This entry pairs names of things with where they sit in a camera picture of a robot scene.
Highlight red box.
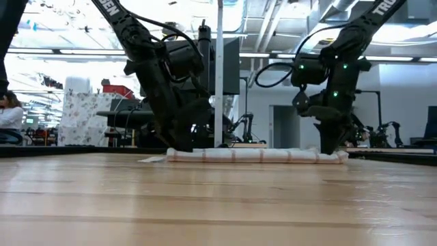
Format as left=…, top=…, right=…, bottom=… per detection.
left=102, top=84, right=135, bottom=100

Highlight white vertical post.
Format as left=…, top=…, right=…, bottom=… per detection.
left=214, top=0, right=225, bottom=148

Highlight black computer monitor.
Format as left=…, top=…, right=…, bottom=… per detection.
left=163, top=37, right=240, bottom=96

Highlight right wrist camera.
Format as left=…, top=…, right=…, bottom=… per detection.
left=292, top=89, right=311, bottom=116

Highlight black background rig frame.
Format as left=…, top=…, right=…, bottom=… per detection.
left=354, top=89, right=382, bottom=137

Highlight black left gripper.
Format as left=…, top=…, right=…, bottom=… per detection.
left=124, top=54, right=213, bottom=152

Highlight white cylinder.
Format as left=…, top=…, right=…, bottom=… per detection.
left=64, top=77, right=91, bottom=95

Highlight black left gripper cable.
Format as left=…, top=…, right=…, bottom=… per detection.
left=129, top=12, right=206, bottom=85

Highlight silver ceiling duct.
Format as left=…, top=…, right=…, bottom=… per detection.
left=296, top=0, right=359, bottom=52

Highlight black ceiling camera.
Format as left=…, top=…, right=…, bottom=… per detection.
left=160, top=22, right=178, bottom=39

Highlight black aluminium table frame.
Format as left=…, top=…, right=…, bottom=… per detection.
left=0, top=146, right=437, bottom=167

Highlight grey doorway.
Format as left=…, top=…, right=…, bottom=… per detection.
left=269, top=105, right=301, bottom=152

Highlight person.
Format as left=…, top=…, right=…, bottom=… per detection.
left=0, top=90, right=24, bottom=145

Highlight black monitor pole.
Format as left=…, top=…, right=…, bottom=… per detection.
left=198, top=19, right=212, bottom=93

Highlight grey desk with black legs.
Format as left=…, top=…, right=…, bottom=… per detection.
left=96, top=109, right=156, bottom=130

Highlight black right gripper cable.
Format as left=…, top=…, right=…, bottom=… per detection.
left=254, top=23, right=349, bottom=89

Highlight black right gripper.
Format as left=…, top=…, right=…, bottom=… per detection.
left=302, top=51, right=372, bottom=155

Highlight dark laptop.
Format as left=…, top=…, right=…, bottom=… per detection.
left=109, top=98, right=153, bottom=112

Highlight white floral cloth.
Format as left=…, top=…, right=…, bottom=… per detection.
left=57, top=92, right=137, bottom=147

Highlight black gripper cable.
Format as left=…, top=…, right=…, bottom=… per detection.
left=254, top=23, right=349, bottom=89
left=129, top=12, right=206, bottom=85

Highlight white towel with red grid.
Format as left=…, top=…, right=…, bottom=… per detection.
left=138, top=146, right=349, bottom=165

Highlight long ceiling light strip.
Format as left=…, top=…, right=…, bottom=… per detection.
left=238, top=53, right=437, bottom=63
left=6, top=49, right=127, bottom=55

